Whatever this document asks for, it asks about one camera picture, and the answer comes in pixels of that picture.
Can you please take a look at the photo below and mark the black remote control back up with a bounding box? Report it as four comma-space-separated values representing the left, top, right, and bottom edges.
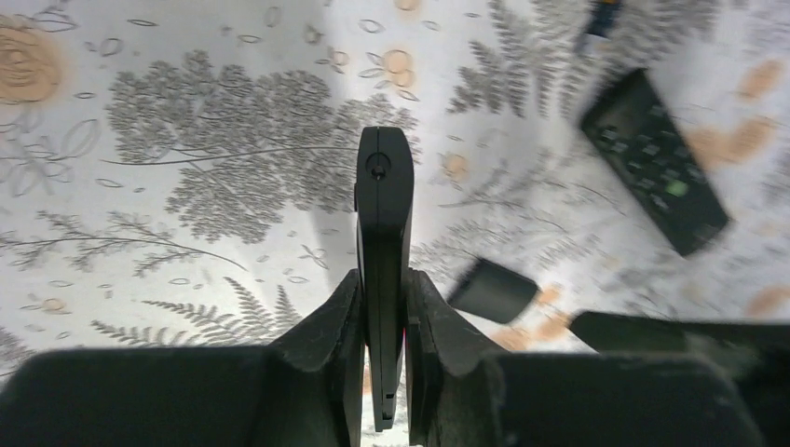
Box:
354, 127, 415, 432

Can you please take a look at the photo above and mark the dark blue battery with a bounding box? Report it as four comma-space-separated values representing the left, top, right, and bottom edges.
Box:
575, 0, 623, 55

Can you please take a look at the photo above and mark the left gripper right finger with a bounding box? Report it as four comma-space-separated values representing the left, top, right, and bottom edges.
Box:
405, 270, 769, 446

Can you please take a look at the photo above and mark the black remote control with buttons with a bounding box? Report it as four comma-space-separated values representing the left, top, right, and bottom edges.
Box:
579, 68, 729, 257

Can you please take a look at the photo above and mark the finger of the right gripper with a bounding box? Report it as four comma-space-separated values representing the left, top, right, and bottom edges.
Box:
568, 311, 789, 446

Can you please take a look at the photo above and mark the floral table mat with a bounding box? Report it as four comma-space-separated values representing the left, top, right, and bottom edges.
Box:
0, 0, 790, 447

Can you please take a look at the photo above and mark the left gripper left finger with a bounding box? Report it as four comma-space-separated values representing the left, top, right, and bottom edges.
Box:
1, 271, 363, 446

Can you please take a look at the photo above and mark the black battery cover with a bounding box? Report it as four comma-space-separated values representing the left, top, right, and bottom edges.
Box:
446, 258, 541, 324

